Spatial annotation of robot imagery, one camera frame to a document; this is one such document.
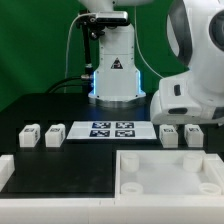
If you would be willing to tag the white square tabletop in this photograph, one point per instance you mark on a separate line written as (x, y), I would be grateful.
(142, 173)

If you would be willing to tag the white fiducial marker board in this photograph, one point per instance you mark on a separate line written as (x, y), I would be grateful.
(112, 130)

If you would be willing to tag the white left obstacle wall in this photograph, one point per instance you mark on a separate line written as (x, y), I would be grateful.
(7, 168)

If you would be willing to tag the white obstacle wall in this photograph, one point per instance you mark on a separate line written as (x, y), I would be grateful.
(7, 168)
(167, 210)

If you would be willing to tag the white front obstacle wall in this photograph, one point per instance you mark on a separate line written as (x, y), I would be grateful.
(167, 210)

